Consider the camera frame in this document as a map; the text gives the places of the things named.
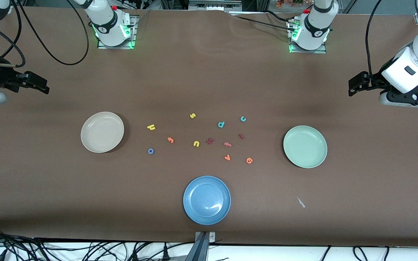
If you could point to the white tape scrap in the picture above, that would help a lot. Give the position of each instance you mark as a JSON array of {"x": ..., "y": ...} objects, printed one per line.
[{"x": 300, "y": 202}]

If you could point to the grey power strip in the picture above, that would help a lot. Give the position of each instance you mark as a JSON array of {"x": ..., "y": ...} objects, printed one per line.
[{"x": 214, "y": 6}]

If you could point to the red letter k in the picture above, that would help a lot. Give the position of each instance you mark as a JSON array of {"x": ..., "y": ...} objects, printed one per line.
[{"x": 209, "y": 141}]

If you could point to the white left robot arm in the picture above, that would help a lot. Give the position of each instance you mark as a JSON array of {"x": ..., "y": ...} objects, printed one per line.
[{"x": 314, "y": 32}]

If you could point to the brown table cover sheet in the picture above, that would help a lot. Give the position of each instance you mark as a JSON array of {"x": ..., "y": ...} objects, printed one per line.
[{"x": 209, "y": 72}]

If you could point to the light green plate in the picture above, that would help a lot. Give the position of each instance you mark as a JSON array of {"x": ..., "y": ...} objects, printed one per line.
[{"x": 305, "y": 146}]

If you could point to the orange decoration pieces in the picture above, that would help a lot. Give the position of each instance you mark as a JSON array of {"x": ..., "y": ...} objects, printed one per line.
[{"x": 289, "y": 3}]

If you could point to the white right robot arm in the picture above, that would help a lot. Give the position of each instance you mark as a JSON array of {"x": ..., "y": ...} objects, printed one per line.
[{"x": 109, "y": 27}]

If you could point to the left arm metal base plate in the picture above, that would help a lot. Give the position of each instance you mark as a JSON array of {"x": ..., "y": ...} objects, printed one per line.
[{"x": 319, "y": 51}]

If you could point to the yellow letter h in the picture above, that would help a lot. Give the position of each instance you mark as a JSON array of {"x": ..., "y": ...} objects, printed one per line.
[{"x": 151, "y": 127}]

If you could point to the teal letter d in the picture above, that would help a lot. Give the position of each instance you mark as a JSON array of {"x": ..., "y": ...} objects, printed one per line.
[{"x": 221, "y": 125}]

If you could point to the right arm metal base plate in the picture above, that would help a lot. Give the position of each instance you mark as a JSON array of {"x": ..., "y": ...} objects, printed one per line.
[{"x": 103, "y": 46}]

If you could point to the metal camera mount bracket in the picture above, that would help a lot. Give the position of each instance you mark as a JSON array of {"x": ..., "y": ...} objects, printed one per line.
[{"x": 201, "y": 250}]

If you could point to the beige brown plate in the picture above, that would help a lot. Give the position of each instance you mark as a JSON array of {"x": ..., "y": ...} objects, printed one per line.
[{"x": 102, "y": 132}]

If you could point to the blue plate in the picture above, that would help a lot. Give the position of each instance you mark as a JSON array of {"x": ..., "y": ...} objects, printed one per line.
[{"x": 206, "y": 200}]

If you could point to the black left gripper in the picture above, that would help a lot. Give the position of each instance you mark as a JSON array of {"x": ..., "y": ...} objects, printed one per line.
[{"x": 374, "y": 80}]

